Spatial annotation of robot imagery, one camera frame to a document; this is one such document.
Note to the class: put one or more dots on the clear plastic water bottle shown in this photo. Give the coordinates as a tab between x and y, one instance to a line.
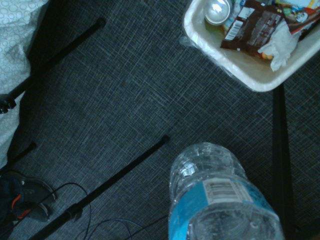
220	200

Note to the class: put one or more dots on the white plastic trash bin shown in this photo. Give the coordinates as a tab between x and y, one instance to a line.
250	72

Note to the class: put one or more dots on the black tripod leg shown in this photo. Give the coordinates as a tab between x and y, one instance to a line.
57	55
100	190
20	155

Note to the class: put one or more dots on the silver aluminium can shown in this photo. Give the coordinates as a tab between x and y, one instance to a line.
217	11

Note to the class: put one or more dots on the black table leg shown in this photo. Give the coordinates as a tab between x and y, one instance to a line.
282	160

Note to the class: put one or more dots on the brown snack wrapper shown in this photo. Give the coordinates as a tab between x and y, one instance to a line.
252	27

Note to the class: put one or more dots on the crumpled white tissue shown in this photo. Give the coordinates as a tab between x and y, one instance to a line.
281	47

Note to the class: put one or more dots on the grey sneaker with orange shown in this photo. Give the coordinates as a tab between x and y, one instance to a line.
30	197

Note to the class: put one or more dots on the white patterned bed sheet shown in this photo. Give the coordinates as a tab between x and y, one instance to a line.
12	65

